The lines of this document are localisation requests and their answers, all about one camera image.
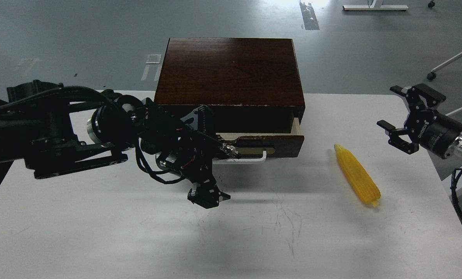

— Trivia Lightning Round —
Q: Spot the white desk base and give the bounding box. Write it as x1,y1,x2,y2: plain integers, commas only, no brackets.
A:
342,0,409,11

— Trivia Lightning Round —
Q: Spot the yellow corn cob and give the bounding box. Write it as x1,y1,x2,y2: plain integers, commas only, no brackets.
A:
334,144,381,207

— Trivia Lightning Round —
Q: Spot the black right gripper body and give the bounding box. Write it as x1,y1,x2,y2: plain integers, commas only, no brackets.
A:
404,110,462,159

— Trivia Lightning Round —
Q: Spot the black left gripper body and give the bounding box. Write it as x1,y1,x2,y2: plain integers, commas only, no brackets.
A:
137,99,217,186

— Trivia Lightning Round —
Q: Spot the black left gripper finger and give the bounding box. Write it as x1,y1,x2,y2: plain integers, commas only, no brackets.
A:
211,139,241,160
187,176,231,209

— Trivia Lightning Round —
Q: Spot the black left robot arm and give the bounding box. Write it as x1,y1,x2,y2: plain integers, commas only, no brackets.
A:
0,80,241,208

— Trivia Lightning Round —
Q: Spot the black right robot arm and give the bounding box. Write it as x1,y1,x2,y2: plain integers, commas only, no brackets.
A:
377,83,462,221

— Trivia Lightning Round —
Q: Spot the dark wooden drawer cabinet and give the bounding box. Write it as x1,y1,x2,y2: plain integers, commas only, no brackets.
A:
154,38,306,133

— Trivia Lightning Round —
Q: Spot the wooden drawer with white handle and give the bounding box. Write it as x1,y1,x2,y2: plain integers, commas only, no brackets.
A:
213,118,305,165

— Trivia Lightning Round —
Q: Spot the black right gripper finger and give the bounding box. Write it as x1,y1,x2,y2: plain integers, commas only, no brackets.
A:
376,120,419,154
390,83,446,113

